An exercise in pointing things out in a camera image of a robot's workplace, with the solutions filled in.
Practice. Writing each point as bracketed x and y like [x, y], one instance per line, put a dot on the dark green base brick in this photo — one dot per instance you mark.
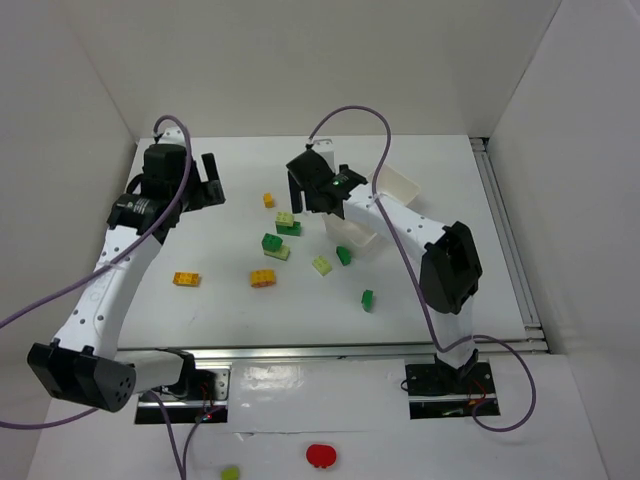
[294, 230]

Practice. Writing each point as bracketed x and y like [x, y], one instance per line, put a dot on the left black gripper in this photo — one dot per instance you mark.
[205, 189]

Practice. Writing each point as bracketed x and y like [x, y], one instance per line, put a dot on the aluminium rail front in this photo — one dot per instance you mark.
[529, 346]

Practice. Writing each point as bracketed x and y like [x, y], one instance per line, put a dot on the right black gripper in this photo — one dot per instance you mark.
[304, 176]

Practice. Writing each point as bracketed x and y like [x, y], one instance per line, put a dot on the dark green brick front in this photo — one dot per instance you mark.
[367, 300]

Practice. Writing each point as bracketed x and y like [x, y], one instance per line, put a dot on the aluminium rail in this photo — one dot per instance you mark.
[529, 346]
[505, 234]

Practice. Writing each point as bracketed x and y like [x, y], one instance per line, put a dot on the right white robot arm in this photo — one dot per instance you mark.
[442, 260]

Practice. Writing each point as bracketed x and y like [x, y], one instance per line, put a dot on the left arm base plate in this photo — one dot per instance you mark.
[205, 399]

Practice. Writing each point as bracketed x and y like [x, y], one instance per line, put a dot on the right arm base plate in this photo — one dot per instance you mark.
[430, 397]

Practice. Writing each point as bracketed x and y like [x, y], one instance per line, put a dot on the small yellow lego brick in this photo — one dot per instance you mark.
[268, 200]

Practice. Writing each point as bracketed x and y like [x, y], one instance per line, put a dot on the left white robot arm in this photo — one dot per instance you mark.
[80, 364]

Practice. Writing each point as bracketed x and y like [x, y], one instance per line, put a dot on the light green base brick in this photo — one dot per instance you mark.
[281, 254]

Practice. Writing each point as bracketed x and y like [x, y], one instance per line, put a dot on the light green brick foreground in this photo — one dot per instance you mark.
[230, 473]

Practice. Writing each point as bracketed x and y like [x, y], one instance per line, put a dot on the aluminium rail right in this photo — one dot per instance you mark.
[505, 234]

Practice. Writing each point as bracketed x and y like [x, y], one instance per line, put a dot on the red round object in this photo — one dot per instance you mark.
[321, 456]

